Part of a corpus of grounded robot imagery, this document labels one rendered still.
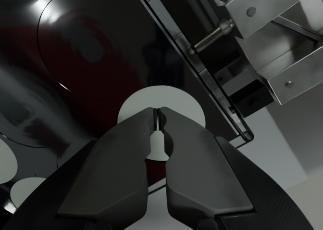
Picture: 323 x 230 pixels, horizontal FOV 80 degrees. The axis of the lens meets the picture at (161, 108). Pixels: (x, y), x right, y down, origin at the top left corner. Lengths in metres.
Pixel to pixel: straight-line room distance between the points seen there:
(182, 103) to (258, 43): 0.10
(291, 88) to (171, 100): 0.12
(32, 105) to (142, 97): 0.12
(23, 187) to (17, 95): 0.15
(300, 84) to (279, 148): 0.18
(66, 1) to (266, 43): 0.19
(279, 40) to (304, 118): 0.17
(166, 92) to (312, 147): 0.29
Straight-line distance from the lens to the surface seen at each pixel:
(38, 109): 0.26
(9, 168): 0.34
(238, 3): 0.19
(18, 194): 0.37
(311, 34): 0.23
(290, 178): 0.45
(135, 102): 0.21
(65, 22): 0.21
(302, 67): 0.22
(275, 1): 0.20
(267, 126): 0.36
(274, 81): 0.22
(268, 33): 0.23
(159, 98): 0.21
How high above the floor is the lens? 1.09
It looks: 63 degrees down
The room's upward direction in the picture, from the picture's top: 177 degrees counter-clockwise
